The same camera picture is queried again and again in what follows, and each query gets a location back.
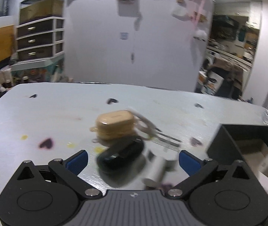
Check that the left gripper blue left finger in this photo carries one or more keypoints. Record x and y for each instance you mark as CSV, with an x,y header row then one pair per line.
x,y
67,171

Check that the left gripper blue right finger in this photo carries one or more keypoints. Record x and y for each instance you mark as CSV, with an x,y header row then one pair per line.
x,y
198,170

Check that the black cardboard box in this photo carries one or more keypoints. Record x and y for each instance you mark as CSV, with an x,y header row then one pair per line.
x,y
248,143

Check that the small white charger cube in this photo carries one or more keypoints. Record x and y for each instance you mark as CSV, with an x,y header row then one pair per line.
x,y
263,180

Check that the white cylinder adapter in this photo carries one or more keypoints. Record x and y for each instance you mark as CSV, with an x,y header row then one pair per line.
x,y
160,162

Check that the black earbuds case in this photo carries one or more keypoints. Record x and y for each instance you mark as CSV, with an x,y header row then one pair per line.
x,y
121,154

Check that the tan earbuds case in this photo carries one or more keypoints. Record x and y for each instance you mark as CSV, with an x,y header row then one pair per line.
x,y
114,125

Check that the white tote bag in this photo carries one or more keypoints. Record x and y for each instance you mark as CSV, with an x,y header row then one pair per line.
x,y
212,83

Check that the painted storage chest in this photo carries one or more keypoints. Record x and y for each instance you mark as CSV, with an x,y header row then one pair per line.
x,y
48,70

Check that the white drawer cabinet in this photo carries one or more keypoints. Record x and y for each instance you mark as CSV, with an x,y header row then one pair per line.
x,y
40,39

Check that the glass fish tank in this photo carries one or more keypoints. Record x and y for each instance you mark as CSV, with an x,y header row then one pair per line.
x,y
32,10

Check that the white plush wall toy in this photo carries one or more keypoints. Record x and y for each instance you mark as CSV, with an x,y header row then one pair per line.
x,y
201,35

